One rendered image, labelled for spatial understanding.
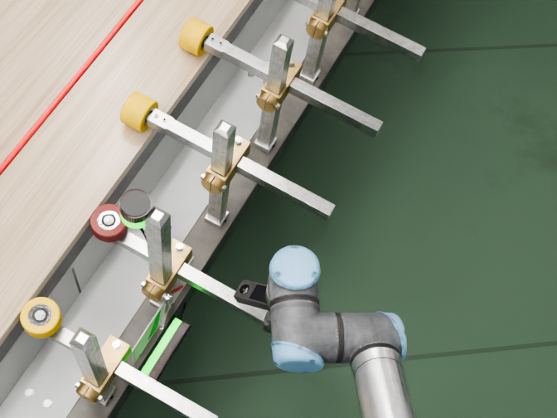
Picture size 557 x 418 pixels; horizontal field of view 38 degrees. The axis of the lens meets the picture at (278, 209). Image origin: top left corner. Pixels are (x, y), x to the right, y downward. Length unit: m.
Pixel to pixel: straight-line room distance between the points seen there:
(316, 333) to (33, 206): 0.73
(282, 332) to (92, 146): 0.70
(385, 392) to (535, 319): 1.60
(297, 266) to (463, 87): 1.90
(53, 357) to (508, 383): 1.49
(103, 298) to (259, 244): 0.87
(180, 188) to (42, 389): 0.61
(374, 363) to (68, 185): 0.82
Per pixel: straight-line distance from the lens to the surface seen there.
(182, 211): 2.14
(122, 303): 2.05
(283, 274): 1.47
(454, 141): 3.12
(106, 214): 1.83
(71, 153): 1.91
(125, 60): 2.04
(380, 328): 1.47
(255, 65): 1.96
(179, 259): 1.82
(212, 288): 1.80
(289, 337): 1.44
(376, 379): 1.40
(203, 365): 2.64
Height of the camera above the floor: 2.55
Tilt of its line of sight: 64 degrees down
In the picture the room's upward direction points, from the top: 14 degrees clockwise
